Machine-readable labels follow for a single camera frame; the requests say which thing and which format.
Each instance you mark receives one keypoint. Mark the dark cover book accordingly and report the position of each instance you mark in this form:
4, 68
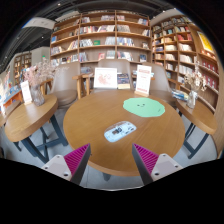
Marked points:
123, 81

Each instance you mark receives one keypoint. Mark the white sign on wooden base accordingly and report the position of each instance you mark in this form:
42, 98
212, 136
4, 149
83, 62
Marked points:
143, 80

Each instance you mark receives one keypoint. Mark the wooden side table, dark legs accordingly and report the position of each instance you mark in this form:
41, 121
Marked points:
28, 120
196, 116

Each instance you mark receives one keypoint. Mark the translucent pale blue computer mouse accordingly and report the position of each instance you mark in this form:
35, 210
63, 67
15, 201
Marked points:
120, 131

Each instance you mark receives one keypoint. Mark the stack of colourful books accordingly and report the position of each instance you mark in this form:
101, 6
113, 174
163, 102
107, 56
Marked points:
180, 95

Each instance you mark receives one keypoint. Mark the glass vase with dried flowers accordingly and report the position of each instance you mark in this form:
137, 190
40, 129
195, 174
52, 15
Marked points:
191, 100

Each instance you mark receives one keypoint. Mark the beige wooden armchair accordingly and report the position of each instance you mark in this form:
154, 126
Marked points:
159, 81
113, 63
65, 85

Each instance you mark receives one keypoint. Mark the wide wooden bookshelf unit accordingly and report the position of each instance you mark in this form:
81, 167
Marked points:
100, 36

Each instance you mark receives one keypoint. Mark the white picture board, pink print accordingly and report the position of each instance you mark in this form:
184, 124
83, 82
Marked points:
105, 78

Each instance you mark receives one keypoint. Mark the green smiley mouse pad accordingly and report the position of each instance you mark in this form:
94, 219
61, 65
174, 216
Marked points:
144, 107

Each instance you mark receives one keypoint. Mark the small white card stand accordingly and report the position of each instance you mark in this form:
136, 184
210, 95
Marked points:
26, 91

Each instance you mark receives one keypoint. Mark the white hanging ceiling panel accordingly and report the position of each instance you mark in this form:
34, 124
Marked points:
39, 23

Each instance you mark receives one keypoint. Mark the curved wooden bookshelf unit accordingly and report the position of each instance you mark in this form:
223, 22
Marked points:
180, 50

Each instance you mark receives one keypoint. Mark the glass vase with pink flowers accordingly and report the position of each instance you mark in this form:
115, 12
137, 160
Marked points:
36, 95

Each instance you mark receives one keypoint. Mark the distant wooden bookshelf unit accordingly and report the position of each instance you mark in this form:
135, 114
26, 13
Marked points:
21, 66

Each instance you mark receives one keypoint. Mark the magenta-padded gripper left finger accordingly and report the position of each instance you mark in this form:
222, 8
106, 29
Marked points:
76, 159

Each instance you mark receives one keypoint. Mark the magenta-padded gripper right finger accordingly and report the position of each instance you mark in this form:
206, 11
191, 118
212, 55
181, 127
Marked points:
146, 159

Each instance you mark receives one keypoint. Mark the book display stand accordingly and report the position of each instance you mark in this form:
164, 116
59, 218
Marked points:
10, 93

